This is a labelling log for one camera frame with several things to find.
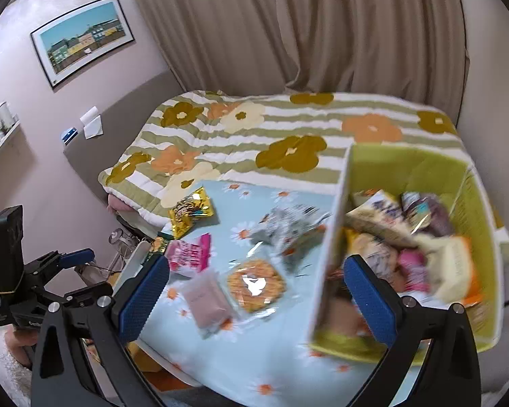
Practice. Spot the flowered striped blanket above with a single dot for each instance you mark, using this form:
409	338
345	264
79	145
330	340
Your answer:
237	135

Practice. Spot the framed picture of houses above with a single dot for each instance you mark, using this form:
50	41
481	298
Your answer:
82	42

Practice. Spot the cream packet with blue print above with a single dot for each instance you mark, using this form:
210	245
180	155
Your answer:
381	216

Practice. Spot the blue white wall card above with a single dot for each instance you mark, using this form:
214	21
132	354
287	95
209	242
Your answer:
69	135

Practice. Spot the yellow white snack packet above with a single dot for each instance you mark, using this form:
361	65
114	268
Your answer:
373	256

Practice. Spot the cream orange snack packet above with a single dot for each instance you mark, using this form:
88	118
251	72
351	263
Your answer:
451	265

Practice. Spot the person's left hand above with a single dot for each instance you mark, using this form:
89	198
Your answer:
24	343

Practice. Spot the beige curtain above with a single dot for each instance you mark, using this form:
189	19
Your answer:
301	29

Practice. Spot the grey headboard panel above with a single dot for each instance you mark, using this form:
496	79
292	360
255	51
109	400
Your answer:
123	135

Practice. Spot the white paper on wall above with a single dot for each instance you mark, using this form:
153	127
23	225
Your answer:
91	123

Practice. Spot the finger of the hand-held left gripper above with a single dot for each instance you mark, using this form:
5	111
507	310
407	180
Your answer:
89	292
78	255

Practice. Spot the pink white snack packet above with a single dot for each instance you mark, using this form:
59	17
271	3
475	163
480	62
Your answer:
188	256

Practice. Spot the silver snack packet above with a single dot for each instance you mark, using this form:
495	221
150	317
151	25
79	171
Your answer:
288	229

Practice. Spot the white wall shelf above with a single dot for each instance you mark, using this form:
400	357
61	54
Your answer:
2	144

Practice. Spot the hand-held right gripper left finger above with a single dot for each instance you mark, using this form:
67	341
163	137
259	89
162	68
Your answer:
144	301

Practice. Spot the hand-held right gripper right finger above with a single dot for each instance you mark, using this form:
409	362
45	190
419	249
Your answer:
369	301

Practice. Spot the daisy print tablecloth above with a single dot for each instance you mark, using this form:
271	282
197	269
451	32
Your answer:
254	347

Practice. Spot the pale pink snack packet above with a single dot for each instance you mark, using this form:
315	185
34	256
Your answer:
208	301

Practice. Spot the yellow-green cardboard box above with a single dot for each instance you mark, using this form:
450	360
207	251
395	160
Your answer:
487	241

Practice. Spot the clear packet of orange crackers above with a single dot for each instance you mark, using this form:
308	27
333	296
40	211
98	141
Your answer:
256	286

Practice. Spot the clear jar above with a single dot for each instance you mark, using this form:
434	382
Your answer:
5	116

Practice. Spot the pink pillow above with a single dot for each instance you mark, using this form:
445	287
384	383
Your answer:
121	203

